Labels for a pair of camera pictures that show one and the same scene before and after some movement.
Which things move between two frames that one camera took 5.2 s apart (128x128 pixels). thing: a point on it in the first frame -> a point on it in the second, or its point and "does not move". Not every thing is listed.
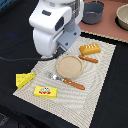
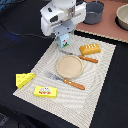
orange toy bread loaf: [92, 48] does not move
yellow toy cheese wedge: [23, 78] does not move
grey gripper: [70, 34] -> [61, 21]
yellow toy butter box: [46, 91] does not move
